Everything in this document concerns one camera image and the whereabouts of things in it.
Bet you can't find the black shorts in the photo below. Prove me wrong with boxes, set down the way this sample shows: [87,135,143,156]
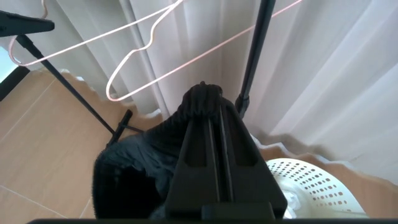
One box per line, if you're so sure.
[92,81,224,220]

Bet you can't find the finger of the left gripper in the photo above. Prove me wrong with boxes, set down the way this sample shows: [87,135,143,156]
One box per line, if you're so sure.
[0,10,56,39]

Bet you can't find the white curtain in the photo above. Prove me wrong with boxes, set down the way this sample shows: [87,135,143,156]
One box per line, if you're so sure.
[0,0,398,184]

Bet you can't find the white laundry basket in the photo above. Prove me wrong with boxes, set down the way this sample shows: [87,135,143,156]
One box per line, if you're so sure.
[266,157,369,219]

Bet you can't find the heap of clothes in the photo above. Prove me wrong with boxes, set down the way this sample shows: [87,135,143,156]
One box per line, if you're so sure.
[282,190,302,219]

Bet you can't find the pink clothes hanger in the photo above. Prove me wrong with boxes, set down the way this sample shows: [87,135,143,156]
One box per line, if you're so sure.
[8,0,185,67]
[105,0,303,103]

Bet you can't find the black clothes rack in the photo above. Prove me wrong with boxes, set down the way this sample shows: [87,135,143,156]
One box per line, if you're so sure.
[15,0,277,147]

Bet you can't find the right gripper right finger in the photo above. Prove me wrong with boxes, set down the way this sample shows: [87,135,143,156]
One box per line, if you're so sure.
[220,98,289,218]

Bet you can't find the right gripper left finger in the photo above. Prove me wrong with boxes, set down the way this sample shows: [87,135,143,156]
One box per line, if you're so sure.
[164,117,223,218]

